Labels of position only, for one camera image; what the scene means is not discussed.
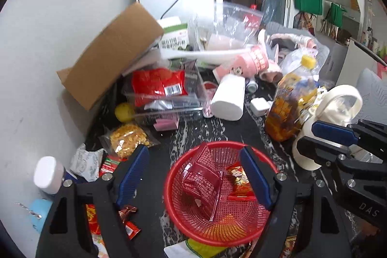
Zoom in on dark red candy pack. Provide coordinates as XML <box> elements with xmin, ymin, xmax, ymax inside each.
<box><xmin>180</xmin><ymin>142</ymin><xmax>223</xmax><ymax>221</ymax></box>

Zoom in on cream white kettle jug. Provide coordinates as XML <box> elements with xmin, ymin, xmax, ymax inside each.
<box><xmin>292</xmin><ymin>84</ymin><xmax>363</xmax><ymax>171</ymax></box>

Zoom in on yellow corn snack bag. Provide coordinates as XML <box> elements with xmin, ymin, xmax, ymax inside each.
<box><xmin>99</xmin><ymin>123</ymin><xmax>159</xmax><ymax>160</ymax></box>

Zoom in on red plastic mesh basket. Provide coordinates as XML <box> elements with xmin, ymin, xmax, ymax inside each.
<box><xmin>164</xmin><ymin>141</ymin><xmax>270</xmax><ymax>247</ymax></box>

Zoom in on orange iced tea bottle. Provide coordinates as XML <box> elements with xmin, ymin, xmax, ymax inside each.
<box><xmin>265</xmin><ymin>55</ymin><xmax>318</xmax><ymax>142</ymax></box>

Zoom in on yellow lemon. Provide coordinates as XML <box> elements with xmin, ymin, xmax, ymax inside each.
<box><xmin>114</xmin><ymin>102</ymin><xmax>135</xmax><ymax>123</ymax></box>

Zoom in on white power adapter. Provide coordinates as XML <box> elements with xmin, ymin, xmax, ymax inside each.
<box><xmin>249</xmin><ymin>97</ymin><xmax>273</xmax><ymax>117</ymax></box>

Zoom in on white tissue roll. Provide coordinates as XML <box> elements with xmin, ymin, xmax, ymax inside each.
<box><xmin>210</xmin><ymin>74</ymin><xmax>245</xmax><ymax>121</ymax></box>

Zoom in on white cap supplement bottle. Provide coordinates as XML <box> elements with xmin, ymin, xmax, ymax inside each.
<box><xmin>33</xmin><ymin>156</ymin><xmax>65</xmax><ymax>195</ymax></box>

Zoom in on yellow green flat packet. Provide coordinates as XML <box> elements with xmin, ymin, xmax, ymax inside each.
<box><xmin>163</xmin><ymin>238</ymin><xmax>230</xmax><ymax>258</ymax></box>

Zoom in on light blue round gadget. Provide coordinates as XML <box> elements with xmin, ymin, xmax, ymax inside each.
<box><xmin>30</xmin><ymin>199</ymin><xmax>52</xmax><ymax>233</ymax></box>

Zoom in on clear plastic container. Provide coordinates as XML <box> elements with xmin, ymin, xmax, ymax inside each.
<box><xmin>121</xmin><ymin>67</ymin><xmax>207</xmax><ymax>126</ymax></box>

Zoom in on red snack bag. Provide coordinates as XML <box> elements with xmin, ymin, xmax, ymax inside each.
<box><xmin>131</xmin><ymin>68</ymin><xmax>188</xmax><ymax>107</ymax></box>

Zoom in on pink paper cup stack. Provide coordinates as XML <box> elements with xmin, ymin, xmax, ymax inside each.
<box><xmin>213</xmin><ymin>45</ymin><xmax>269</xmax><ymax>82</ymax></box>

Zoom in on red cola bottle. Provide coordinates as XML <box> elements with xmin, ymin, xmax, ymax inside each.
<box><xmin>244</xmin><ymin>4</ymin><xmax>262</xmax><ymax>31</ymax></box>

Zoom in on brown cardboard box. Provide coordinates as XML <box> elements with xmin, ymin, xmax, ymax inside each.
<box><xmin>57</xmin><ymin>3</ymin><xmax>163</xmax><ymax>111</ymax></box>

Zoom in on green white box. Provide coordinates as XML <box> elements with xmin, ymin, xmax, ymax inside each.
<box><xmin>157</xmin><ymin>16</ymin><xmax>189</xmax><ymax>50</ymax></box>

